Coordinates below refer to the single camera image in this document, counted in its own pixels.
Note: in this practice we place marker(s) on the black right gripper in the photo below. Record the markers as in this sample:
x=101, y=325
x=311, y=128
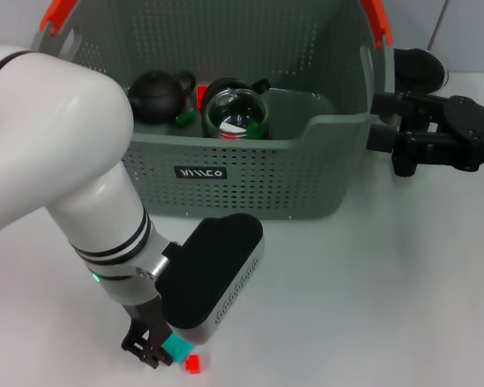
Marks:
x=480, y=137

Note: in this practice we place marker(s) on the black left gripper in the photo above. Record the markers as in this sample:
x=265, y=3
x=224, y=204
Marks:
x=147, y=314

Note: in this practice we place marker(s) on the cyan toy plate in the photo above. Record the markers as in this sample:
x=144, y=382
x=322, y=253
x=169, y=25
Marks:
x=179, y=350

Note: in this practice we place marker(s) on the small red toy brick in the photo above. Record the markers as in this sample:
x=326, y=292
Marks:
x=192, y=364
x=230, y=137

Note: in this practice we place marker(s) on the green toy brick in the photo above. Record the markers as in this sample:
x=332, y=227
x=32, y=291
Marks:
x=255, y=131

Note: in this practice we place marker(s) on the long white toy brick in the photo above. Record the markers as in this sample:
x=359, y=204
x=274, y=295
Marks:
x=233, y=128

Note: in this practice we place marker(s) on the large red toy brick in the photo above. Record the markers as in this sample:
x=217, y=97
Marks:
x=202, y=94

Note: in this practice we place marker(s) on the green toy plate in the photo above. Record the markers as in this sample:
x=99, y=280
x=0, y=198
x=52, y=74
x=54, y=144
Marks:
x=185, y=117

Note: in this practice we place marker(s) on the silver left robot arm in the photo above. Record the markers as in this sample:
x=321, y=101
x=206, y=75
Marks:
x=64, y=141

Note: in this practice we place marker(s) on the grey perforated storage bin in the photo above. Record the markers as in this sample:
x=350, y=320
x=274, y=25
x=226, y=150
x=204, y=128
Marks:
x=266, y=181

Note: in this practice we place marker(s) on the black ceramic teapot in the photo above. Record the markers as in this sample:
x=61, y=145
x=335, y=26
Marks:
x=157, y=96

